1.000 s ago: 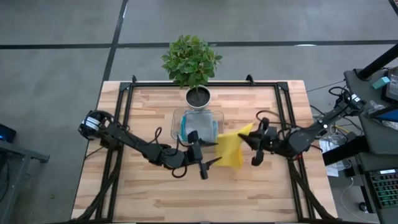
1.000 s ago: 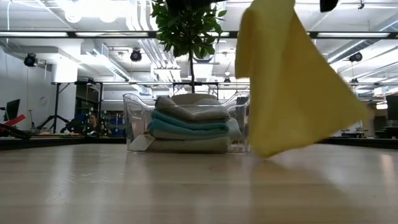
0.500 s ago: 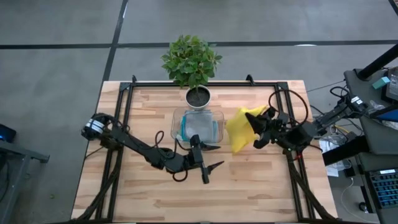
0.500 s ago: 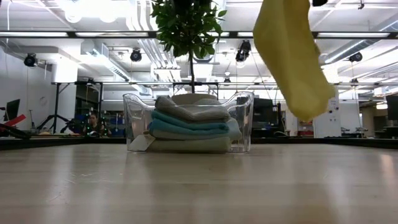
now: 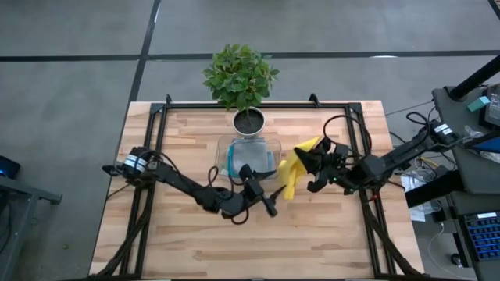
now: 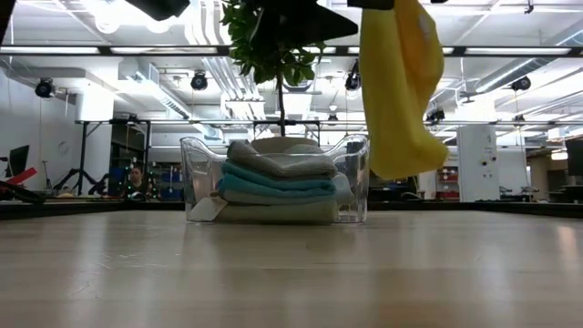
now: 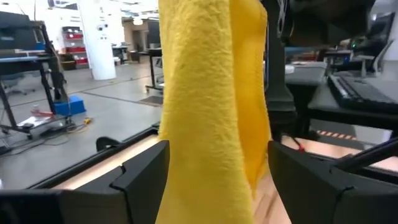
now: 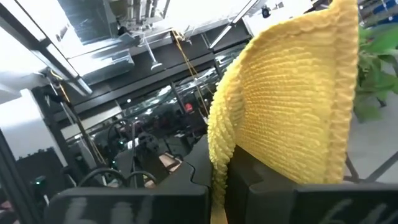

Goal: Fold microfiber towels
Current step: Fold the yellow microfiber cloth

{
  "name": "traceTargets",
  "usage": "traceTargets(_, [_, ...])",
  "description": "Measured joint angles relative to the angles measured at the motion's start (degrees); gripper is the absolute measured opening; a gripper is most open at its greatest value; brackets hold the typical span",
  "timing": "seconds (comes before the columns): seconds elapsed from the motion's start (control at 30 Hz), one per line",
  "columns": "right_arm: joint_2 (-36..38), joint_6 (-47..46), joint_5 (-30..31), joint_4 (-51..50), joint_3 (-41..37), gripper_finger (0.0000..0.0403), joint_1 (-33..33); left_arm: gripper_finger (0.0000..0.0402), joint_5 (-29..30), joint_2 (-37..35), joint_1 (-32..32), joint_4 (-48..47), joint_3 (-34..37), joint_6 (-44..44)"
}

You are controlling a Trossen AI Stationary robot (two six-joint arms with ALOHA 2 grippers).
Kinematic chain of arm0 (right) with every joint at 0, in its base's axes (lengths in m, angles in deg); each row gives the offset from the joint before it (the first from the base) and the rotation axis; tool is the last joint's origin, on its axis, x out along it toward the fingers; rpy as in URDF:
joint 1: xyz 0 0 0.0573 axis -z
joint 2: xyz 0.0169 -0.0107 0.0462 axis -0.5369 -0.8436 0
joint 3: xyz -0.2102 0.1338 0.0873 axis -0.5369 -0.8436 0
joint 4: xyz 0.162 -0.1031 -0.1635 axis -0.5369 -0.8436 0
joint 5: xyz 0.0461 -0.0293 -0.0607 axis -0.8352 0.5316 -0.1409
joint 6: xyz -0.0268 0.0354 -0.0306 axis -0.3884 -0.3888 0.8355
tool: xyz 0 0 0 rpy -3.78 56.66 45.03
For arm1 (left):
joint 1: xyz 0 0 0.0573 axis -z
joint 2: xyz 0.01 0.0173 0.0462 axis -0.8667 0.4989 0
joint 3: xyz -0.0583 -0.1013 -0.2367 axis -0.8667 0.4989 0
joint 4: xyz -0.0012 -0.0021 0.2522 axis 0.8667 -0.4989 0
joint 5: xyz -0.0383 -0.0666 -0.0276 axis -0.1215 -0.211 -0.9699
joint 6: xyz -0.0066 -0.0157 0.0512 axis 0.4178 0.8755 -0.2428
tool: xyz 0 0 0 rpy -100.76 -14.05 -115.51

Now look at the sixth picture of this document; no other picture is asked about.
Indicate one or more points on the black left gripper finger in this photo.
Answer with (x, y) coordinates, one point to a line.
(309, 23)

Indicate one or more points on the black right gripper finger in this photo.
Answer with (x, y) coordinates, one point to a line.
(371, 3)

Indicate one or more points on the yellow microfiber towel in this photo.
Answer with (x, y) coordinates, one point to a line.
(401, 114)

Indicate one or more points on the gray microfiber towel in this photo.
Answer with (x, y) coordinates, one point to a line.
(282, 166)

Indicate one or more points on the teal microfiber towel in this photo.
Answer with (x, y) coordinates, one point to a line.
(273, 186)

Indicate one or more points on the light blue smooth towel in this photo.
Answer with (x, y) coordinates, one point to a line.
(344, 191)

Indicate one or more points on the clear plastic bin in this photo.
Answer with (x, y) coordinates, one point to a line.
(196, 182)

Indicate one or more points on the green microfiber towel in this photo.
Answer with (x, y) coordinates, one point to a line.
(282, 213)

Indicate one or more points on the black background robot arm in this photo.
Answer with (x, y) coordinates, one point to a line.
(77, 180)

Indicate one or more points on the green leafy small tree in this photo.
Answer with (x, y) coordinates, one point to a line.
(268, 54)

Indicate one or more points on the black shelf rack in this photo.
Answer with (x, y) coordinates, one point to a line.
(118, 150)

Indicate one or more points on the person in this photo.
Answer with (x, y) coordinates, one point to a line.
(136, 182)

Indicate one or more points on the black background equipment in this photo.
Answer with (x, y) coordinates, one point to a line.
(391, 189)

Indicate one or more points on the white pillar with signs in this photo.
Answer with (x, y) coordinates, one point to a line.
(478, 164)

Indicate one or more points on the red storage shelf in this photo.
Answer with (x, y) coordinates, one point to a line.
(447, 182)

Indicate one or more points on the black monitor on stand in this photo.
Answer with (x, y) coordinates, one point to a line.
(18, 159)

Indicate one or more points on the red flat object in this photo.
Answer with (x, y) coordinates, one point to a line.
(27, 175)

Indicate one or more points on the dark screen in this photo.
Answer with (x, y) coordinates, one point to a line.
(575, 157)

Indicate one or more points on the black ceiling camera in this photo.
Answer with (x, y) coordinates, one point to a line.
(436, 115)
(199, 81)
(521, 84)
(352, 81)

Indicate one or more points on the black wall camera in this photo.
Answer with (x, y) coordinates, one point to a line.
(44, 88)

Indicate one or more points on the black metal table frame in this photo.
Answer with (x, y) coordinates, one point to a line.
(91, 207)

